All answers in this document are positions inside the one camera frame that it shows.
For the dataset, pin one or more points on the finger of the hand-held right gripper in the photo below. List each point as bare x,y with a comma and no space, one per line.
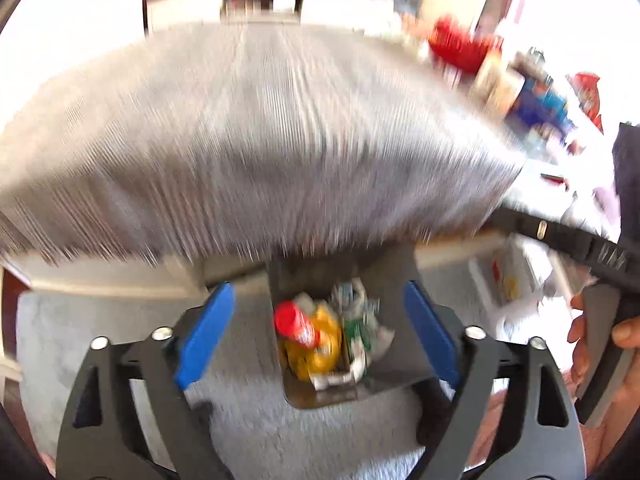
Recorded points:
540,230

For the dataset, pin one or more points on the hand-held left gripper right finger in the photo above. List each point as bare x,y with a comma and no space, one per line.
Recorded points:
432,335

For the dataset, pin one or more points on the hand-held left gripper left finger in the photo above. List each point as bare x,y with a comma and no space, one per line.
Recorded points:
205,335

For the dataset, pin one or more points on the dark grey waste bin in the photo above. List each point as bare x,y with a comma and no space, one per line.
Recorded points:
395,370

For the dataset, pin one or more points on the green white wrapper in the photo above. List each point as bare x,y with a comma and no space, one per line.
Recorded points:
367,330

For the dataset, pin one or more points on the red capped can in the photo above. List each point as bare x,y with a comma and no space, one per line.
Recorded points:
295,322

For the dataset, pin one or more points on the yellow snack bag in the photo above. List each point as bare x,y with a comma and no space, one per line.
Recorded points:
320,350

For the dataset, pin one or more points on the person's right hand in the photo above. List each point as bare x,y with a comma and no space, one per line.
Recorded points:
577,350

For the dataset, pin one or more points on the white bookshelf with books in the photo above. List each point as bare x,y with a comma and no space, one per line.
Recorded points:
520,280

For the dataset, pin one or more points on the black slipper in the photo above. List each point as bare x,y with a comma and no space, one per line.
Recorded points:
432,415
200,420

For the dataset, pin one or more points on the grey fluffy rug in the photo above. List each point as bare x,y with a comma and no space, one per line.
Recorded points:
250,425

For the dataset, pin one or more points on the blue printed package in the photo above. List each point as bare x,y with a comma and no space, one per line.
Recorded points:
540,105

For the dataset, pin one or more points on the red snack bag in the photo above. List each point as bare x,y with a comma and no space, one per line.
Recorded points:
589,97

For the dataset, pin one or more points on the beige round jar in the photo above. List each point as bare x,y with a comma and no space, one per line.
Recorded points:
500,85

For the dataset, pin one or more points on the grey striped blanket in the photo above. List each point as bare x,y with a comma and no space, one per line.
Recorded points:
250,150

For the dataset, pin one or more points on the red plastic bag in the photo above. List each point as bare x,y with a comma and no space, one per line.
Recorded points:
462,45

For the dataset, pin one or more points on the white headboard shelf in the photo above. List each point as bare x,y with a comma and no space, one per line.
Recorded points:
280,5

